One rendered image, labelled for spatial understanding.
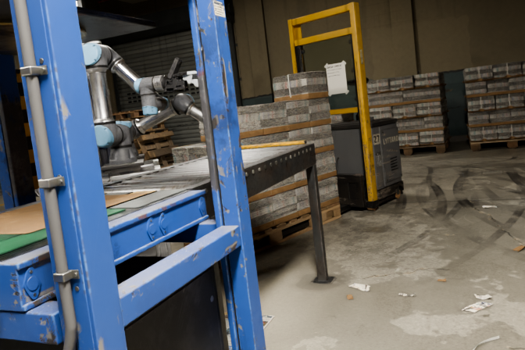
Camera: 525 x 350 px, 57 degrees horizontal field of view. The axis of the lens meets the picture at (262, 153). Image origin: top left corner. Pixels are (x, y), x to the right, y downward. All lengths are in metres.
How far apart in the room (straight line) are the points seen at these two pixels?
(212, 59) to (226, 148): 0.25
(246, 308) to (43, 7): 0.99
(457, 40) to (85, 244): 9.28
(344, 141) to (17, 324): 3.95
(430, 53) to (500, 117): 2.31
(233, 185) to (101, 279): 0.57
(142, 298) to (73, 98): 0.42
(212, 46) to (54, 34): 0.59
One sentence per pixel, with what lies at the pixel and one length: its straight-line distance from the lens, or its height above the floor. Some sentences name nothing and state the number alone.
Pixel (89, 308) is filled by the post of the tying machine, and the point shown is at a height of 0.71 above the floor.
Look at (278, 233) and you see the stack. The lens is 3.74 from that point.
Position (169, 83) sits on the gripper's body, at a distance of 2.52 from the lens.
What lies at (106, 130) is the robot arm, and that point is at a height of 1.01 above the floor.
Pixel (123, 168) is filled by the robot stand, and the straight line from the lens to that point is 2.76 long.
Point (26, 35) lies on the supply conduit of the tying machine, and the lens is 0.91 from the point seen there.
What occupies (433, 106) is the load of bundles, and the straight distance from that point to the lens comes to 8.22.
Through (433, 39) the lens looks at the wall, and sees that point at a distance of 9.90.
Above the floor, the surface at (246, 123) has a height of 0.93.
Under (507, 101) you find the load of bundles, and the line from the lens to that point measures 8.19.
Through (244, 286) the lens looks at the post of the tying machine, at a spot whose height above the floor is 0.52.
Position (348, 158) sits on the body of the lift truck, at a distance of 4.71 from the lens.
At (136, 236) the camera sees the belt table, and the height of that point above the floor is 0.75.
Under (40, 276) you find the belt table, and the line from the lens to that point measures 1.06.
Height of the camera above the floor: 1.02
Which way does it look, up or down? 5 degrees down
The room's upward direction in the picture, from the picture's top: 7 degrees counter-clockwise
